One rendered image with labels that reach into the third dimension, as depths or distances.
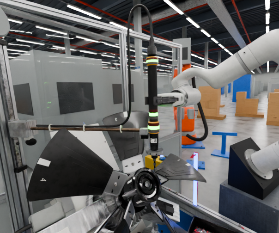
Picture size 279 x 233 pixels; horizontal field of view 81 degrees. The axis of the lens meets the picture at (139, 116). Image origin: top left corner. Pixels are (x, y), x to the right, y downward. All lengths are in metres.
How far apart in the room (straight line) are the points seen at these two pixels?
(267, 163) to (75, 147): 1.00
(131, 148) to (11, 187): 0.65
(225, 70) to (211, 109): 7.92
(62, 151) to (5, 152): 0.47
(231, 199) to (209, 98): 7.55
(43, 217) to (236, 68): 0.85
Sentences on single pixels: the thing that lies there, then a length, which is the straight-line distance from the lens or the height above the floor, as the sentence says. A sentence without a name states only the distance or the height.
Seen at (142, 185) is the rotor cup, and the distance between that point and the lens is 0.60.
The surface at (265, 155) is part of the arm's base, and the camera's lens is 1.16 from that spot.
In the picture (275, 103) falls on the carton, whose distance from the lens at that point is 8.04.
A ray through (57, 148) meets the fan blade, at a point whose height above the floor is 1.38.
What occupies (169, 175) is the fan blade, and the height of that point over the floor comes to 1.19.
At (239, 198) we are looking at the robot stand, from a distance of 1.22.
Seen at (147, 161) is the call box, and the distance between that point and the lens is 1.21.
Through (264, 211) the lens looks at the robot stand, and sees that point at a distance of 1.20.
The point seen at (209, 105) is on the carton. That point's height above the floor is 0.67.
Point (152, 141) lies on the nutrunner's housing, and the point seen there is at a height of 1.35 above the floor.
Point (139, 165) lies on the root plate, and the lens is 0.68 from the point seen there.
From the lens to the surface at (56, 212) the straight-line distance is 0.70.
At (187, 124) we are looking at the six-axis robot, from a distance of 4.50.
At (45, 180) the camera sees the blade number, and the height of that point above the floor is 1.29.
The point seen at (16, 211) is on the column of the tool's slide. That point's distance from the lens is 1.13.
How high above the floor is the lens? 1.55
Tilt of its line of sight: 9 degrees down
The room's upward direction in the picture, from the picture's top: 2 degrees counter-clockwise
